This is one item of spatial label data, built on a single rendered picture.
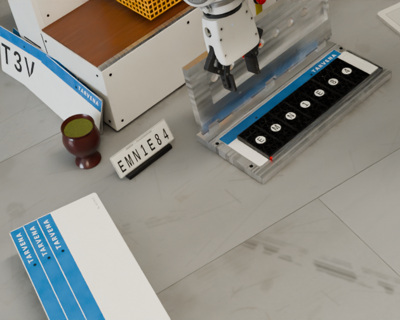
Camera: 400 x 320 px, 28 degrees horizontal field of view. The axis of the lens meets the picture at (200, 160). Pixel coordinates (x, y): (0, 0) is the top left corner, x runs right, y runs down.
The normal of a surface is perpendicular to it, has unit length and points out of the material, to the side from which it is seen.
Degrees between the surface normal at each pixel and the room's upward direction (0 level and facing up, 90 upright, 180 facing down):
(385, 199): 0
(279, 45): 83
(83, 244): 0
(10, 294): 0
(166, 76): 90
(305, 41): 83
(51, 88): 69
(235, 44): 77
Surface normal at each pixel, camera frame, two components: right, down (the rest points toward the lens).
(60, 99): -0.76, 0.25
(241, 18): 0.68, 0.25
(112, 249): -0.11, -0.68
